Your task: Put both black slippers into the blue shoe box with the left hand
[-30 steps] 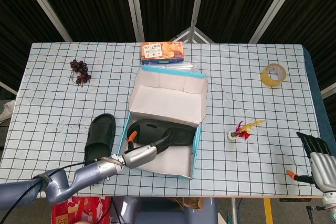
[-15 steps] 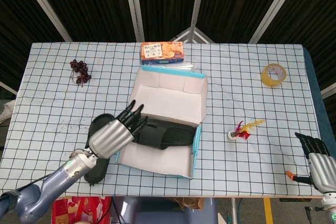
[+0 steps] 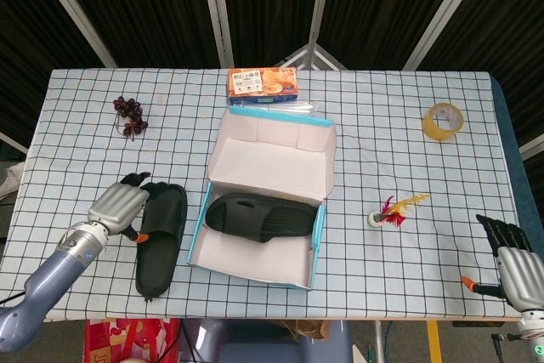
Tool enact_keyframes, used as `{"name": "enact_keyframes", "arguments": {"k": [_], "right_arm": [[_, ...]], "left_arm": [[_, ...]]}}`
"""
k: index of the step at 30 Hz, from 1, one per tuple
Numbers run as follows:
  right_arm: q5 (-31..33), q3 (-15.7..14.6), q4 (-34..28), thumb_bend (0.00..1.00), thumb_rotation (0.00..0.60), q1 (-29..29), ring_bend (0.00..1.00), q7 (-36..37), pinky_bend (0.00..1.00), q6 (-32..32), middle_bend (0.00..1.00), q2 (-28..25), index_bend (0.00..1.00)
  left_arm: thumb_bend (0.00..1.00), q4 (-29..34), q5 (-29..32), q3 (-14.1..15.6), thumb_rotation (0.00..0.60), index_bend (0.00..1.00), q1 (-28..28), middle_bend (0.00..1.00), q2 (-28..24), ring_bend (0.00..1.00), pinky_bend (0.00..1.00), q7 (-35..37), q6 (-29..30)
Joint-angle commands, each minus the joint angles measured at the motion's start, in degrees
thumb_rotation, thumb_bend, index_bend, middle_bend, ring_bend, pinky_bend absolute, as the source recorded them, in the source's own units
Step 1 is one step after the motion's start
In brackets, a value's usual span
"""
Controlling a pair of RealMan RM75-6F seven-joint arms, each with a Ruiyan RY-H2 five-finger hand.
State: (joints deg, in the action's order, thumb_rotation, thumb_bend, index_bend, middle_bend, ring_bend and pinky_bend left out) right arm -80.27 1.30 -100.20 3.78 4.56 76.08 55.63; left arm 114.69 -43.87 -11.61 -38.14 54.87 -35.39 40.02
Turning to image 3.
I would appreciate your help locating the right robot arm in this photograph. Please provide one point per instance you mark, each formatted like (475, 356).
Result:
(532, 333)

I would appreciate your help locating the dark red grape bunch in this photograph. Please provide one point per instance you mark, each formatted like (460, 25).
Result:
(132, 118)

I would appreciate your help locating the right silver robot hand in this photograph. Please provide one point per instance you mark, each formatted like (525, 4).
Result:
(522, 276)

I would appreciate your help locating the yellow tape roll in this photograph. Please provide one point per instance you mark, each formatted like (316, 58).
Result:
(432, 130)

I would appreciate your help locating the grey-blue chair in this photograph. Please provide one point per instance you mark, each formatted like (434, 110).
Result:
(263, 348)

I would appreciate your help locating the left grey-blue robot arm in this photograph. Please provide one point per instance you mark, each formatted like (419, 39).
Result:
(55, 282)

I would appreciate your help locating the orange cookie box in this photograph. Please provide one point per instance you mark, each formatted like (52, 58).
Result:
(263, 84)

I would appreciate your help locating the red patterned bag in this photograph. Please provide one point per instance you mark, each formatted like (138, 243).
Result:
(123, 339)

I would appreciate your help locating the brown paper bag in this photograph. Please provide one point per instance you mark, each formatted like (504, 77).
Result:
(308, 329)

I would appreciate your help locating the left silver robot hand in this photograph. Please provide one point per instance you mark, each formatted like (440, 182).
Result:
(119, 205)

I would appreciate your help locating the light blue shoe box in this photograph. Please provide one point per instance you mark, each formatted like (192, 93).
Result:
(272, 159)

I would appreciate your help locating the black slipper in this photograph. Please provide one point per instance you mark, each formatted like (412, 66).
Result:
(263, 218)
(163, 227)

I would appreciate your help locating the metal table leg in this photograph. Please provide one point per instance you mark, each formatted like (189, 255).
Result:
(378, 342)

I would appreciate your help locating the white triangular frame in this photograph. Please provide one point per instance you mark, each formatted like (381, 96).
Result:
(325, 59)

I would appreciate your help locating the clear plastic straw pack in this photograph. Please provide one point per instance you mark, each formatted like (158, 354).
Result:
(297, 108)

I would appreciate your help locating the feather shuttlecock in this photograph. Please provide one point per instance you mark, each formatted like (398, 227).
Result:
(393, 212)

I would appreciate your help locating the white cloth bundle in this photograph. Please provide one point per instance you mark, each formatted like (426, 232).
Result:
(10, 180)

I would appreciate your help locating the blue checkered tablecloth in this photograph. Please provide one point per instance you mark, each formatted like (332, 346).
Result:
(382, 159)

